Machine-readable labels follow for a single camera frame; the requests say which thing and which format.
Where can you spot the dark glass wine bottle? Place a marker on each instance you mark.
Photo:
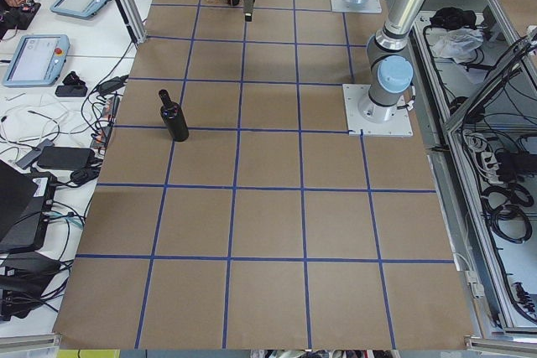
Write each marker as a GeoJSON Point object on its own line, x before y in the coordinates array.
{"type": "Point", "coordinates": [173, 117]}

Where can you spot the grey orange usb hub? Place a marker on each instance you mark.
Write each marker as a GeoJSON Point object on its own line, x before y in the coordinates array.
{"type": "Point", "coordinates": [109, 111]}
{"type": "Point", "coordinates": [101, 137]}

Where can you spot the teach pendant near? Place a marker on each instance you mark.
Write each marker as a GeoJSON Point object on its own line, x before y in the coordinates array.
{"type": "Point", "coordinates": [37, 61]}

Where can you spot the black power brick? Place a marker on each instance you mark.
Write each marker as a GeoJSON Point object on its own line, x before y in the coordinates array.
{"type": "Point", "coordinates": [64, 158]}

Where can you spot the black laptop computer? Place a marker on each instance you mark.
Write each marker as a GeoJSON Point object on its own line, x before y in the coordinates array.
{"type": "Point", "coordinates": [26, 200]}

